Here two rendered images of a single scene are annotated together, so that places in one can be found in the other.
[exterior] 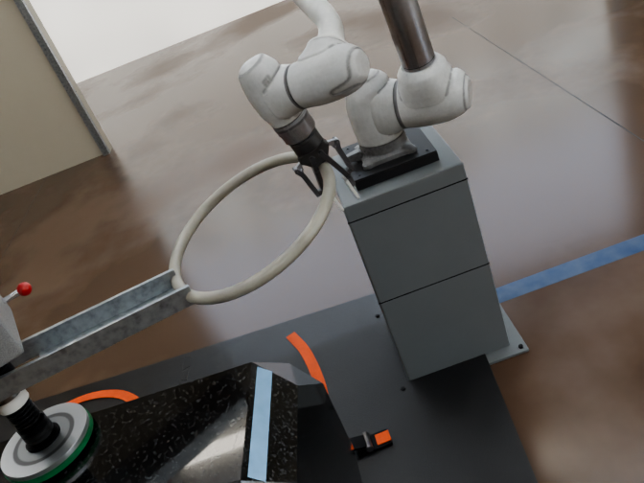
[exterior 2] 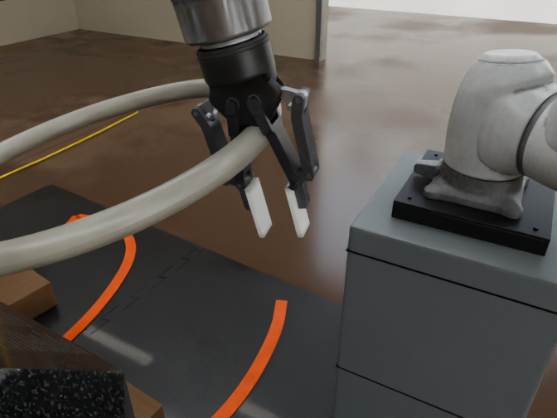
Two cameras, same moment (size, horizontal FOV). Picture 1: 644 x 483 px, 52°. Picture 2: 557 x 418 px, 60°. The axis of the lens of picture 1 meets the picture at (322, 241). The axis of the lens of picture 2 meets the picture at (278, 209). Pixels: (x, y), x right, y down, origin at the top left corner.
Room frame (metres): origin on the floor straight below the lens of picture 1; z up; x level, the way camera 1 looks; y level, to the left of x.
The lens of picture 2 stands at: (1.03, -0.30, 1.31)
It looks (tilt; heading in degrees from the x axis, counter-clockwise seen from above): 31 degrees down; 25
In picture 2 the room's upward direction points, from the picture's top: straight up
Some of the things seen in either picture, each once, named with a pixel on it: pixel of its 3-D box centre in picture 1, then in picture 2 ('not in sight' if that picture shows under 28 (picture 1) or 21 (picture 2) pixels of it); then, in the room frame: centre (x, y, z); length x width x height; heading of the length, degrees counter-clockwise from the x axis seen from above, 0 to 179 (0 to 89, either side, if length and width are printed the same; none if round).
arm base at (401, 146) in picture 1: (377, 145); (469, 173); (1.99, -0.29, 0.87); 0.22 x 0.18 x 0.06; 86
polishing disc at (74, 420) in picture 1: (45, 439); not in sight; (1.22, 0.77, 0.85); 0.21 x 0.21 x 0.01
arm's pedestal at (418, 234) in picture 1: (418, 253); (439, 340); (1.99, -0.31, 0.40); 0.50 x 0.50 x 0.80; 86
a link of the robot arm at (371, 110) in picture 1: (374, 104); (501, 111); (1.98, -0.32, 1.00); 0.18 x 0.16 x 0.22; 58
